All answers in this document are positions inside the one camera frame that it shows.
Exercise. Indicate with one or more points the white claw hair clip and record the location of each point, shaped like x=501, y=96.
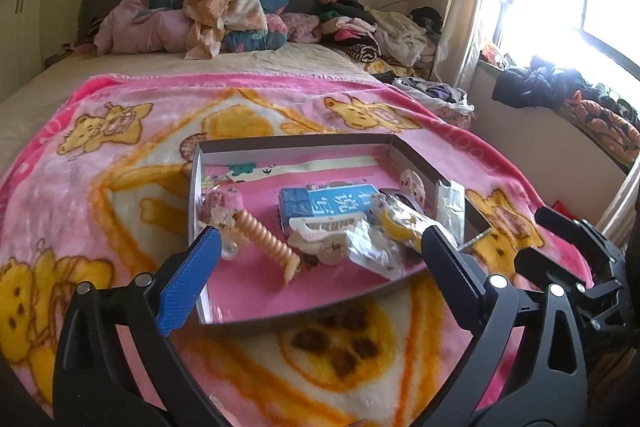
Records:
x=323, y=238

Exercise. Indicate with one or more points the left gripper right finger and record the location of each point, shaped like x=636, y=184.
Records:
x=548, y=383

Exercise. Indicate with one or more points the orange floral cloth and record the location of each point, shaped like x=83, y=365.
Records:
x=213, y=19

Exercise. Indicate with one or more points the yellow rings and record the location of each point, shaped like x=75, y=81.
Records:
x=395, y=224

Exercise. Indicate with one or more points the dark teal floral quilt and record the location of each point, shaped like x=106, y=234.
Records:
x=246, y=41

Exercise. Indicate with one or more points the shallow cardboard box tray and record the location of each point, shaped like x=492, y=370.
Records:
x=310, y=226

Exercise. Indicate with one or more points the laundry basket with clothes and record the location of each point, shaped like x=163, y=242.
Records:
x=450, y=104

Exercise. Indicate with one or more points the blue small box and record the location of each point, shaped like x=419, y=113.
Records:
x=294, y=202

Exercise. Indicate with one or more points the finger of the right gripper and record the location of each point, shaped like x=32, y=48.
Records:
x=541, y=271
x=580, y=233

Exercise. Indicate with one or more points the pink pillow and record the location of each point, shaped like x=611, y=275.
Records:
x=132, y=27

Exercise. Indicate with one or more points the beige spiral hair clip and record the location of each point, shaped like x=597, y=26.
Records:
x=272, y=247

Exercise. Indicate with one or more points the polka dot fabric bow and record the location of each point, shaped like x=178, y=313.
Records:
x=411, y=191

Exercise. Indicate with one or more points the cream wardrobe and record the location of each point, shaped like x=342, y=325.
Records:
x=20, y=44

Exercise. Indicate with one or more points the pink bear fleece blanket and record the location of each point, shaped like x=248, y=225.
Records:
x=101, y=193

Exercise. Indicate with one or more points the dark clothes on sill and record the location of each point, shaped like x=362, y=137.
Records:
x=543, y=84

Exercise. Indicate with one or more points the clear plastic packet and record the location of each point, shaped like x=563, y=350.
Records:
x=450, y=208

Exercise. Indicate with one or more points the orange patterned cloth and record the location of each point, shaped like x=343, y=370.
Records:
x=613, y=133

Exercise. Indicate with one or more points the clear butterfly hair clip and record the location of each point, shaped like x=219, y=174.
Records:
x=232, y=242

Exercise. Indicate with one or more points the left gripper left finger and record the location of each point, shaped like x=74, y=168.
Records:
x=115, y=364

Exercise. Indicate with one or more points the pile of clothes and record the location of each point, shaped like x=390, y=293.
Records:
x=383, y=43

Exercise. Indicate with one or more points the cream curtain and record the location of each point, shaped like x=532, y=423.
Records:
x=458, y=50

